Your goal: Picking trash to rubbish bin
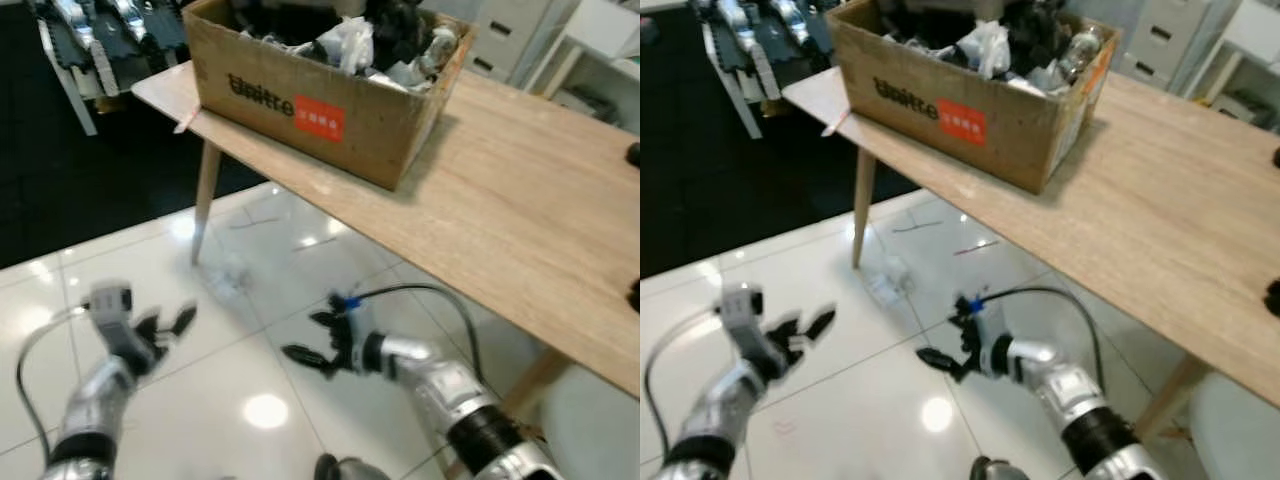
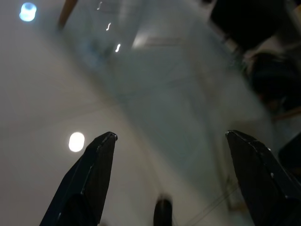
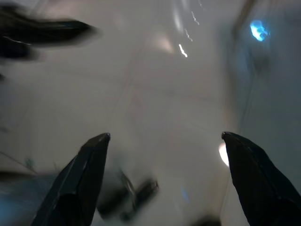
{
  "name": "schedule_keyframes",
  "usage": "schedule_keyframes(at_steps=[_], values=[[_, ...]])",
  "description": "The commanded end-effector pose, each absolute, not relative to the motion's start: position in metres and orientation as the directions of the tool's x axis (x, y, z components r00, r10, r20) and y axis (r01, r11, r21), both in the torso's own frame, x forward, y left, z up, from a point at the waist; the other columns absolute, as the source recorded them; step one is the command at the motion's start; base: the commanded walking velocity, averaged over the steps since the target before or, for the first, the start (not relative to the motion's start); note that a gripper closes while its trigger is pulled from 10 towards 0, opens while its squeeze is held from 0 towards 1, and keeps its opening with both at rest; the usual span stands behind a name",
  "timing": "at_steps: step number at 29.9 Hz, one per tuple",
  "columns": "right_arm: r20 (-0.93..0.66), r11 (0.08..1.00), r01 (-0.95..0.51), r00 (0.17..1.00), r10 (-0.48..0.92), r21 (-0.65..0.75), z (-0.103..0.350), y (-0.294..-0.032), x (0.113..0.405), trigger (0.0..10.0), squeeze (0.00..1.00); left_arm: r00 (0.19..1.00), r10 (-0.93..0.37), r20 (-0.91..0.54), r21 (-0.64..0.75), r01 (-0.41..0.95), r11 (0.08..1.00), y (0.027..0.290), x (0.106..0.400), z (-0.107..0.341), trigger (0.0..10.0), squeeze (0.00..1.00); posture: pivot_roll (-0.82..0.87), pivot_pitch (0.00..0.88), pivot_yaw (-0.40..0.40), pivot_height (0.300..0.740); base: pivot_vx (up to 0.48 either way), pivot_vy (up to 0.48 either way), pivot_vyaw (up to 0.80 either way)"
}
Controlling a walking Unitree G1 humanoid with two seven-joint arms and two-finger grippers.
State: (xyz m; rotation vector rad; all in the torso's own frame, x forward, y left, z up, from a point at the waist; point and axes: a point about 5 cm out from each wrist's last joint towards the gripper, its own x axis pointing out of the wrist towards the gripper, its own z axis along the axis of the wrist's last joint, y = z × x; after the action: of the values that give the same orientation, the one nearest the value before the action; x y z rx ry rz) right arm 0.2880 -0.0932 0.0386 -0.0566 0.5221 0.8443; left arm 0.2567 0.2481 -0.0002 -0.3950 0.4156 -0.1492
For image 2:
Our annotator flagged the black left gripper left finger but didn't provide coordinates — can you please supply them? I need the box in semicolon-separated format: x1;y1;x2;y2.
39;131;118;226

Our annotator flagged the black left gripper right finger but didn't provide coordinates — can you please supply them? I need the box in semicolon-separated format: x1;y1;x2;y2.
225;129;301;226

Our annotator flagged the black robot foot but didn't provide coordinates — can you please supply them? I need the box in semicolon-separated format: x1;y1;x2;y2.
153;198;174;226

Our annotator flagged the black boxy furniture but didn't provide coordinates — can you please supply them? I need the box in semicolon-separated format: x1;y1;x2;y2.
210;0;301;49

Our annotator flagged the wooden furniture leg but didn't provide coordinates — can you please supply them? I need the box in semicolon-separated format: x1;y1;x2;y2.
57;0;79;29

